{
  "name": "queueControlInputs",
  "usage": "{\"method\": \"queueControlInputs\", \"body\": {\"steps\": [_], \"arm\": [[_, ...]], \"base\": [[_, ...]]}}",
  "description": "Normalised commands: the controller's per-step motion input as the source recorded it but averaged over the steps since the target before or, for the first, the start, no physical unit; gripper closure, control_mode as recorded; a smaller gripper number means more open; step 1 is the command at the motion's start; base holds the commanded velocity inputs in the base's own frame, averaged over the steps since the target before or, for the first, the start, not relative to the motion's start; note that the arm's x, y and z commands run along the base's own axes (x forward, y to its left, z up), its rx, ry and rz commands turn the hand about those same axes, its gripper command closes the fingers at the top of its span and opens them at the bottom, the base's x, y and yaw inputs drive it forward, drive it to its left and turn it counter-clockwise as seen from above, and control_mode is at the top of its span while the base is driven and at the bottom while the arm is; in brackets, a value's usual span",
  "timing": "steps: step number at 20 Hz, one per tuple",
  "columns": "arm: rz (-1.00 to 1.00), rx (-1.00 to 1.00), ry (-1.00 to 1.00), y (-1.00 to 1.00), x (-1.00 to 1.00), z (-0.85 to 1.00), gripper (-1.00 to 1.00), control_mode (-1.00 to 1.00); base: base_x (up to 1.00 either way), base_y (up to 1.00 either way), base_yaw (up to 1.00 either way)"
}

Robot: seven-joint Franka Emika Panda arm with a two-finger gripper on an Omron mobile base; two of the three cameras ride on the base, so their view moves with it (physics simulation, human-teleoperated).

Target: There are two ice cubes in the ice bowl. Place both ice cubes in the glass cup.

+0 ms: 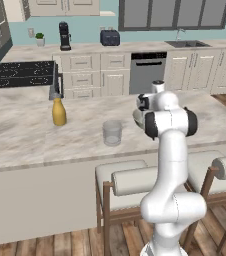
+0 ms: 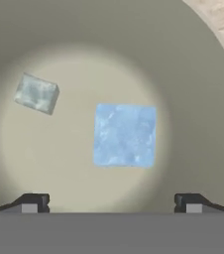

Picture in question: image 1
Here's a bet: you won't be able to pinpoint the black coffee machine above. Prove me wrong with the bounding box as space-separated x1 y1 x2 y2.
58 21 73 52

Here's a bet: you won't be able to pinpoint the cream drawer cupboard run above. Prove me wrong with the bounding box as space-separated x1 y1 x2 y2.
52 52 132 100

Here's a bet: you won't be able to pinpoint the cream door cupboard run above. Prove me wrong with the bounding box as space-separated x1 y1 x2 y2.
163 47 226 96

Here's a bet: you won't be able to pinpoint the wooden stool cream cushion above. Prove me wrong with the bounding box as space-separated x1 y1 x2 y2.
184 150 226 255
94 159 200 256

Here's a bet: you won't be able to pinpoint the dark framed window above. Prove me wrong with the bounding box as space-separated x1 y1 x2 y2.
118 0 226 32

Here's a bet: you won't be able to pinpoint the yellow bottle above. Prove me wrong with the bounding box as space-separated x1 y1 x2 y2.
52 97 68 127

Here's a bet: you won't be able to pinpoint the steel sink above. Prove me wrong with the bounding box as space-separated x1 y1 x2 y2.
164 39 213 49

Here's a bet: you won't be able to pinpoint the black hob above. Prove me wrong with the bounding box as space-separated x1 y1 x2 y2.
0 60 56 90

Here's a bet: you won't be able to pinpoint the grey dishwasher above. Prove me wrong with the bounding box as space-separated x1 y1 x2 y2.
129 51 168 96

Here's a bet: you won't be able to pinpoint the grey oven front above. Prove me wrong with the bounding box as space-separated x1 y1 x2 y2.
48 61 65 101

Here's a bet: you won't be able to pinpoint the dark blue toaster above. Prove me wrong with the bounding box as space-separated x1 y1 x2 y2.
99 29 122 47

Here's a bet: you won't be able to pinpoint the cream wall cupboards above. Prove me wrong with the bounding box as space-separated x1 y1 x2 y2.
2 0 101 23

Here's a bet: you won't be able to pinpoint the clear glass cup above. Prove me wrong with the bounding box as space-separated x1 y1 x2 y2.
102 120 123 147

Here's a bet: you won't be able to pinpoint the small potted plant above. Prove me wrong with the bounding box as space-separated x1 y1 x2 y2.
34 32 46 48

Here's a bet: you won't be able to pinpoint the steel tap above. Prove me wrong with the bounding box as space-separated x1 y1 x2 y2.
175 28 186 42

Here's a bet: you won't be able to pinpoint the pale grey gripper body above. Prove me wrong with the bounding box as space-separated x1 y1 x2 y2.
132 108 147 130

